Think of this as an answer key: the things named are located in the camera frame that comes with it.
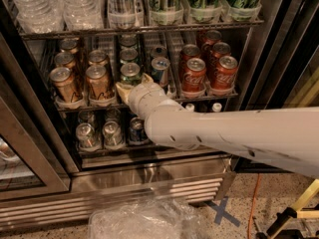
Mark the middle left gold can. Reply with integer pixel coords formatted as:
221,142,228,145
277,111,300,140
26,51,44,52
54,52,80,74

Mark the silver can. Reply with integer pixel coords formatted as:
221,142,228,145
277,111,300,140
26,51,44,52
105,108,121,122
76,122,99,148
102,120,123,147
78,111,97,127

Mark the rear left red cola can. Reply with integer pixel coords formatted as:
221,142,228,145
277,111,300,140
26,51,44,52
178,44,201,80

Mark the front left silver can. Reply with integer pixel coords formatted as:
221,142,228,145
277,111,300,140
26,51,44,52
76,122,99,148

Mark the plaid tall can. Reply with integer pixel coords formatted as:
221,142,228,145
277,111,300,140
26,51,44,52
108,0,136,30

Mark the stainless fridge bottom grille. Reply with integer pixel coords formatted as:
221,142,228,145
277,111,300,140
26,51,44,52
0,156,235,231

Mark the left glass fridge door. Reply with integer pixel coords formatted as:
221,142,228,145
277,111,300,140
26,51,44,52
0,76,71,201

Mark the rear left gold can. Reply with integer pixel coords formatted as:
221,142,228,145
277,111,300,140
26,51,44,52
59,39,79,54

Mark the upper wire shelf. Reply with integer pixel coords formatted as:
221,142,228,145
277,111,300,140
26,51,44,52
18,18,264,40

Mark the left clear water bottle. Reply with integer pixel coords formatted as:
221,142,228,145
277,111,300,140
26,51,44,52
13,0,64,34

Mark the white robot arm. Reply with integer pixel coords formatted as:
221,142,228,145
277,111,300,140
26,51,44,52
116,74,319,179

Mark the middle wire shelf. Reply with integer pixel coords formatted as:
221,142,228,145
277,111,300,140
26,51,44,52
55,91,237,113

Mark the middle right red cola can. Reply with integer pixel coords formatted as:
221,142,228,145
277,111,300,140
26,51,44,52
208,42,231,70

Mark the right glass fridge door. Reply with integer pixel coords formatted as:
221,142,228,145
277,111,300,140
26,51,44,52
226,0,319,172

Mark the blue tape cross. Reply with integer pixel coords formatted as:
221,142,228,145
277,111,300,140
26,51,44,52
205,196,240,227

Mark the white-capped bottle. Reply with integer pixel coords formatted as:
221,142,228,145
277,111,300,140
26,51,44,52
211,103,222,113
185,104,195,112

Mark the front left gold can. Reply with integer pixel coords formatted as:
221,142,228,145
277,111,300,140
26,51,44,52
49,67,83,103

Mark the clear plastic bag bin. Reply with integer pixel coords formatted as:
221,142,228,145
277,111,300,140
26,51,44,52
88,199,209,239

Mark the clear water bottle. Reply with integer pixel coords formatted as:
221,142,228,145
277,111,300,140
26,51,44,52
13,0,64,34
63,0,104,31

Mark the right white-capped bottle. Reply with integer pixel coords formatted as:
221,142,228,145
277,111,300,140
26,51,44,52
211,103,222,113

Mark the gold can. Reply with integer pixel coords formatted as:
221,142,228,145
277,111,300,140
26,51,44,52
59,39,79,54
49,67,83,103
54,52,80,74
86,66,114,101
88,50,110,67

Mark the front blue energy can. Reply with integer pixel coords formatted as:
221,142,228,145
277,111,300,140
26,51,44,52
152,57,170,88

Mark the front left red cola can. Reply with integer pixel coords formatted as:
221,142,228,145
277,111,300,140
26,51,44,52
181,58,206,92

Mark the left blue pepsi can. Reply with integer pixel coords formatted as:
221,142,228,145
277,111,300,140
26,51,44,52
129,118,148,143

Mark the rear right red cola can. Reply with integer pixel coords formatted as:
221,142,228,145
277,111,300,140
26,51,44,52
196,30,222,48

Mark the glass fridge door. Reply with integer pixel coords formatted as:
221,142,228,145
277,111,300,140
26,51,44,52
226,0,319,172
0,76,71,201

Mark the wire shelf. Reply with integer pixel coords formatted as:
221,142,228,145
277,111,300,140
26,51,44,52
55,91,237,113
78,139,220,157
18,18,264,40

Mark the yellow black stand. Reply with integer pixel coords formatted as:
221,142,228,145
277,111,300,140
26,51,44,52
256,179,319,239

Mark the bottom wire shelf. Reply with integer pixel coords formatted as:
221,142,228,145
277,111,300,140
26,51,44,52
78,139,220,157

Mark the left white-capped bottle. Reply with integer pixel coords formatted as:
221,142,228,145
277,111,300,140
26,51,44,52
185,104,195,112

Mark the rear left silver can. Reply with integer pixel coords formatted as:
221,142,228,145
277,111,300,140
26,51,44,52
78,111,97,127

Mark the front right red cola can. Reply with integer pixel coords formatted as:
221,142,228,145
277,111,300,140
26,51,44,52
210,56,238,90

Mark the orange cable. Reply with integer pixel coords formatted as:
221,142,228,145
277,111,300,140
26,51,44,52
247,173,262,239

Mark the red cola can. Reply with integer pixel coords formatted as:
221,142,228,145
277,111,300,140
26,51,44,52
181,58,206,92
208,42,231,70
178,44,201,80
196,30,222,48
210,56,238,90

